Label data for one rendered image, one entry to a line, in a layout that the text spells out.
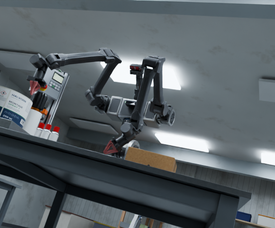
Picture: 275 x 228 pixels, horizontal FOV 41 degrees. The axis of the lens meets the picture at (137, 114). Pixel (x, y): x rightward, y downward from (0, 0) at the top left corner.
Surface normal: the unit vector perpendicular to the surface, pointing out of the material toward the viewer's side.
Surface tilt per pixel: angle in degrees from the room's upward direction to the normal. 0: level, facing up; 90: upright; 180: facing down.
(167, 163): 90
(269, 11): 180
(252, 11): 180
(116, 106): 90
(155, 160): 90
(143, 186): 90
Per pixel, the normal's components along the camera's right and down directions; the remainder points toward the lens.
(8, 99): 0.38, -0.19
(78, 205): -0.30, -0.40
